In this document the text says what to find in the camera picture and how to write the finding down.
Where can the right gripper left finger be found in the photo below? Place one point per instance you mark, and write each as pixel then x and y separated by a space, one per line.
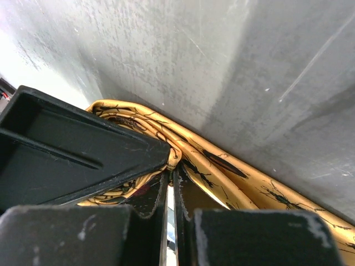
pixel 131 233

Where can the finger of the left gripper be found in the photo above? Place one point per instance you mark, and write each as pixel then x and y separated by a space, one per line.
pixel 55 153

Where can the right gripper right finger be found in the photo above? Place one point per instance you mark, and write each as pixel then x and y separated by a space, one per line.
pixel 207 234

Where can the yellow insect print tie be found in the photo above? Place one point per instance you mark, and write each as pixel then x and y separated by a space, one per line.
pixel 226 179

